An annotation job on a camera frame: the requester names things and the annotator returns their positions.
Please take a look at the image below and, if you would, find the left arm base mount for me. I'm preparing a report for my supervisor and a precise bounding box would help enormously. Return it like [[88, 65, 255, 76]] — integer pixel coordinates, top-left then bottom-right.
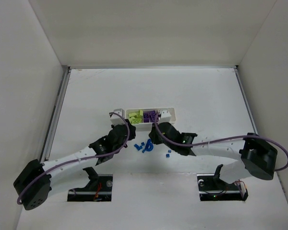
[[67, 167, 113, 202]]

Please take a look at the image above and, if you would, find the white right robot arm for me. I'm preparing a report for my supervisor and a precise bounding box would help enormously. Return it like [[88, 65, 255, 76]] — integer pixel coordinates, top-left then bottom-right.
[[149, 122, 277, 184]]

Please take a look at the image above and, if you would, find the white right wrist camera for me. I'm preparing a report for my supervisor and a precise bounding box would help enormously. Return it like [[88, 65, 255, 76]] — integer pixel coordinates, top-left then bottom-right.
[[158, 110, 172, 123]]

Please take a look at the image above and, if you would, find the blue lego brick far left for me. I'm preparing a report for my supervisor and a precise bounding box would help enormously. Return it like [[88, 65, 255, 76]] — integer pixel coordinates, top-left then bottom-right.
[[134, 144, 142, 151]]

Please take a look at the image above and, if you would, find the purple lego brick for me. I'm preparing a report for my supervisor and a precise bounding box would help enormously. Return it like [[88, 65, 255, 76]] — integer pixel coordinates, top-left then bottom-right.
[[143, 110, 157, 123]]

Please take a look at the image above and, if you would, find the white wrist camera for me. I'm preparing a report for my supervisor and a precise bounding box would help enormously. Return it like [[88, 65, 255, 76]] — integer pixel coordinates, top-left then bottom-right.
[[158, 110, 172, 123], [109, 109, 125, 126]]

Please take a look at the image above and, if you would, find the white three-compartment tray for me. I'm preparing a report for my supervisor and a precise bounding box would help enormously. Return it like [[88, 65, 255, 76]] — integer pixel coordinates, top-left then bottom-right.
[[125, 107, 176, 130]]

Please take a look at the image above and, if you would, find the yellow-green lego brick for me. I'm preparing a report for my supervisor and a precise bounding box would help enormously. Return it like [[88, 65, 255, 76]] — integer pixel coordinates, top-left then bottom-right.
[[128, 110, 144, 124]]

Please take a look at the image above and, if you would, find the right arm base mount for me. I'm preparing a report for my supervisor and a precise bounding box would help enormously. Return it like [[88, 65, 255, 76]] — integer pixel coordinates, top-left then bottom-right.
[[197, 164, 249, 202]]

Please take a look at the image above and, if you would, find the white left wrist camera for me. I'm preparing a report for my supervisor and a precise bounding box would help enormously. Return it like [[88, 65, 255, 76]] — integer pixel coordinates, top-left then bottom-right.
[[109, 109, 125, 126]]

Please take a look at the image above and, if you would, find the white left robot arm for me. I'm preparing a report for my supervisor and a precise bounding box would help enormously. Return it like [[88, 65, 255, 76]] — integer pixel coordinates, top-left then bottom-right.
[[13, 122, 136, 210]]

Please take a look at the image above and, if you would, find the blue arch lego piece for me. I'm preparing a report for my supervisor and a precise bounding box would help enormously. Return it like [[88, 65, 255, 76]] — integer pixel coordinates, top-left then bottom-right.
[[144, 139, 154, 152]]

